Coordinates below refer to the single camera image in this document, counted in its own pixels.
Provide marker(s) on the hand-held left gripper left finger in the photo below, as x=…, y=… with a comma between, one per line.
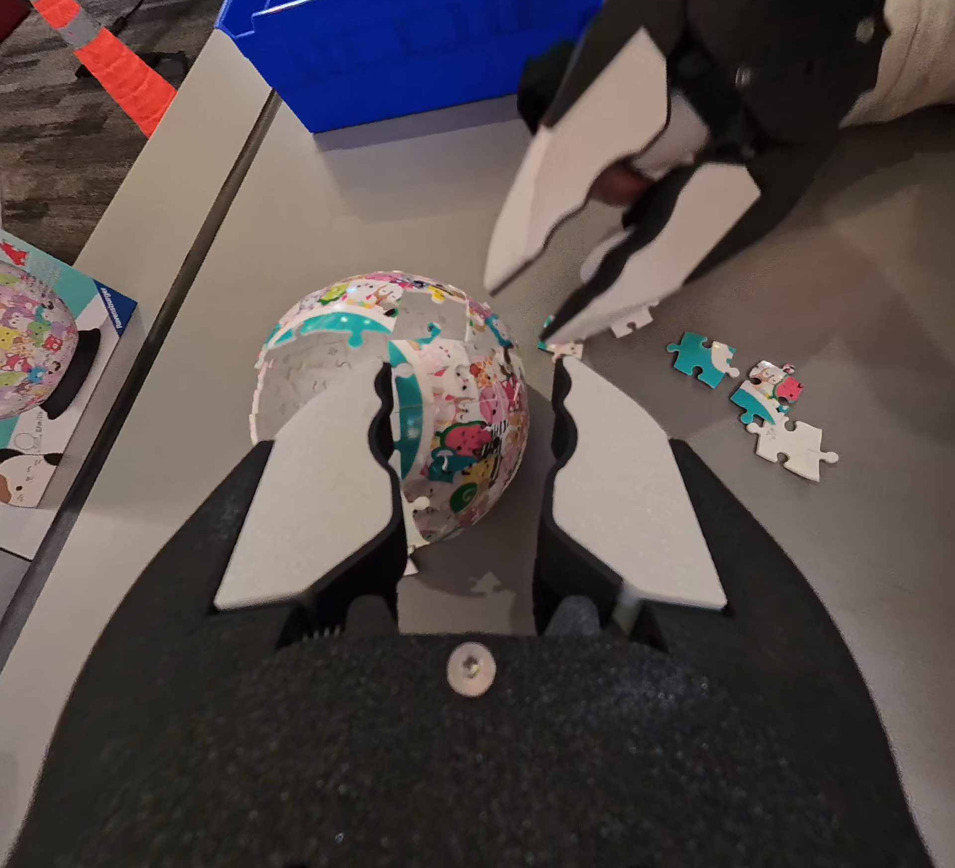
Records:
x=313, y=495

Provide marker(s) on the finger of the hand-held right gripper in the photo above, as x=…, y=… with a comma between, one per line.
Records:
x=589, y=130
x=694, y=227

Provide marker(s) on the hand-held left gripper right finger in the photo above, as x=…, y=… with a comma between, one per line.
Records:
x=634, y=502

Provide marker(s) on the colourful puzzle piece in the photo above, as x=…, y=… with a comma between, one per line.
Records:
x=563, y=348

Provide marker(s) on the colourful puzzle ball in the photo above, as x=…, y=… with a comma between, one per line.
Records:
x=477, y=391

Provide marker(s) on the person's right forearm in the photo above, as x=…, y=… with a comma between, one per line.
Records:
x=918, y=55

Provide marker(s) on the teal white puzzle piece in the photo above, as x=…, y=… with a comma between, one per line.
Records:
x=701, y=357

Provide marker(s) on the white double puzzle piece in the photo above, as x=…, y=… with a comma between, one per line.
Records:
x=794, y=447

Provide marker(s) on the pink teal puzzle piece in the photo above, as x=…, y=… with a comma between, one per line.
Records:
x=768, y=391

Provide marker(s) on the puzzle box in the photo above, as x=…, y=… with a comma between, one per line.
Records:
x=45, y=361

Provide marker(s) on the person's right hand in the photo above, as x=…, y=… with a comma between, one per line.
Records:
x=619, y=186

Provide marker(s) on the blue storage bin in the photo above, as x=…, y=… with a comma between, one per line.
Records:
x=418, y=25

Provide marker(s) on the orange grey striped cone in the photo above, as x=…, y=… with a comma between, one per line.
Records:
x=112, y=55

